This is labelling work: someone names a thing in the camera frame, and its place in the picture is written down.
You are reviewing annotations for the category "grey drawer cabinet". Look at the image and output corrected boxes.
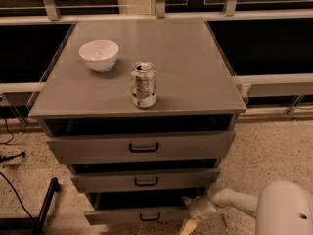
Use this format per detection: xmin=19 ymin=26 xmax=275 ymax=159
xmin=30 ymin=20 xmax=246 ymax=220

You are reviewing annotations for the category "grey bottom drawer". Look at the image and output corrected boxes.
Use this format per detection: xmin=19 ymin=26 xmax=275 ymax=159
xmin=84 ymin=188 xmax=209 ymax=226

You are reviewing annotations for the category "grey middle drawer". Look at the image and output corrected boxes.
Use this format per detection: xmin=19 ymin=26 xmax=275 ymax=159
xmin=71 ymin=168 xmax=220 ymax=193

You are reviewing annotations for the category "metal window railing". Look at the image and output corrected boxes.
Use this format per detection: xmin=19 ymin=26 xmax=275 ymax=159
xmin=1 ymin=0 xmax=312 ymax=119

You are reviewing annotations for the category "white ceramic bowl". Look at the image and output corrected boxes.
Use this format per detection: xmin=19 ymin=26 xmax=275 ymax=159
xmin=78 ymin=40 xmax=119 ymax=72

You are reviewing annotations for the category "crushed soda can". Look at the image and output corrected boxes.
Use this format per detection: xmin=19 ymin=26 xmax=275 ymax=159
xmin=130 ymin=62 xmax=157 ymax=108

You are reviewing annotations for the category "black floor cable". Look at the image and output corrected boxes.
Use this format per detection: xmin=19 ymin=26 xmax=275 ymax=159
xmin=0 ymin=115 xmax=34 ymax=219

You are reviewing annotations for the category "grey top drawer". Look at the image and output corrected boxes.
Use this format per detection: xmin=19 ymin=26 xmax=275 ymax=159
xmin=47 ymin=131 xmax=235 ymax=165

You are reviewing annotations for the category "grey drawer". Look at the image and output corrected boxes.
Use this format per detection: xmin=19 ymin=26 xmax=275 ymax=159
xmin=47 ymin=131 xmax=235 ymax=165
xmin=84 ymin=188 xmax=209 ymax=226
xmin=71 ymin=168 xmax=220 ymax=193

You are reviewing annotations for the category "black metal stand leg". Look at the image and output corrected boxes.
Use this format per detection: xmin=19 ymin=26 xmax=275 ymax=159
xmin=0 ymin=177 xmax=61 ymax=235

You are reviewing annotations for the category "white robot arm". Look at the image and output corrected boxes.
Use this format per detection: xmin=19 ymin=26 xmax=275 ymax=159
xmin=179 ymin=180 xmax=313 ymax=235

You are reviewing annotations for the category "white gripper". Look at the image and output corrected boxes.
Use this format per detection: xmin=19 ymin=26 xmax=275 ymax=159
xmin=179 ymin=195 xmax=228 ymax=235

